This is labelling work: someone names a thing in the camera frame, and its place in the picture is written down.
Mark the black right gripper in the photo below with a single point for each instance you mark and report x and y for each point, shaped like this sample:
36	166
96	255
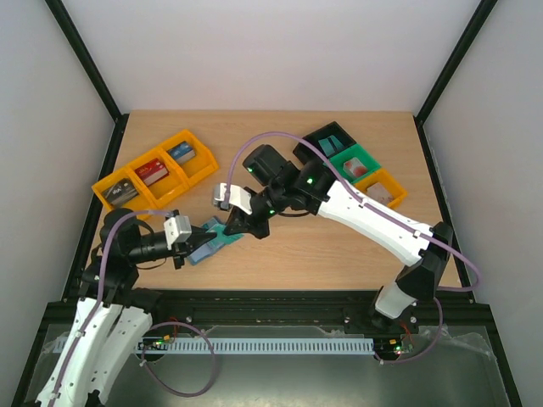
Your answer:
253	217

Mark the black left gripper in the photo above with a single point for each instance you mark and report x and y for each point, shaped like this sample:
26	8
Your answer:
196	240

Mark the blue card holder wallet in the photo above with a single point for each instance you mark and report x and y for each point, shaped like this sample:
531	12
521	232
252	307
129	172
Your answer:
214	224

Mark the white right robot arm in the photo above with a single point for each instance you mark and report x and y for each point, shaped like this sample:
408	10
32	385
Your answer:
421	248

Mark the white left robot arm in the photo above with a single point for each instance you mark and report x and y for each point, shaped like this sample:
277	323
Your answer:
111	314

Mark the red cards stack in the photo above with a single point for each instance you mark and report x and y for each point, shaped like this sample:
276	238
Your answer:
151	172

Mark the blue cards stack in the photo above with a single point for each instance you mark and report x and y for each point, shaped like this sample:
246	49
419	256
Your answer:
182	152

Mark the black VIP cards stack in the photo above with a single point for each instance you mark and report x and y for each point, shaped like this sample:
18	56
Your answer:
120	193

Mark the teal cards in black bin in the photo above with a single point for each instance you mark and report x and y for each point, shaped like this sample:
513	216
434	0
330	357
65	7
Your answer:
330	146

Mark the red white april cards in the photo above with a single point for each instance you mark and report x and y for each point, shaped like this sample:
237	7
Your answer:
354	168

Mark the orange triple bin left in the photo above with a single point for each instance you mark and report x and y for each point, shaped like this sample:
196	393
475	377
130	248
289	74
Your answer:
181	178

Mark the black storage bin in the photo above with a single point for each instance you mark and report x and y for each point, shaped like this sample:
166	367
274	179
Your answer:
305	154

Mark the green storage bin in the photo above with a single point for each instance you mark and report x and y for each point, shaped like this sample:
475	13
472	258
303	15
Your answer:
362	154

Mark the orange storage bin right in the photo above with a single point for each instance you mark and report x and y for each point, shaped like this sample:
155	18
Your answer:
385	178

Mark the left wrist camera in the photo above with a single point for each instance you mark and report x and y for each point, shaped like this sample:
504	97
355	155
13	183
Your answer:
177	230

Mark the white slotted cable duct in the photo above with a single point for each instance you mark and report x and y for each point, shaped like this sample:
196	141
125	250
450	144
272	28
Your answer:
267	346

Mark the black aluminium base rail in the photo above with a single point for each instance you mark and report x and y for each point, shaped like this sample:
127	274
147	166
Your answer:
349	309

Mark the black frame post left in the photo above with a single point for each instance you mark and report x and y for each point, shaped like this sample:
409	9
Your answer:
81	51

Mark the black frame post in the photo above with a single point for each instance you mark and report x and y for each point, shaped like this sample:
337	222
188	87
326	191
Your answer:
463	44
81	51

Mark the black frame post right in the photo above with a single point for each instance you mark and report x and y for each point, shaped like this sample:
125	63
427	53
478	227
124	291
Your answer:
463	44

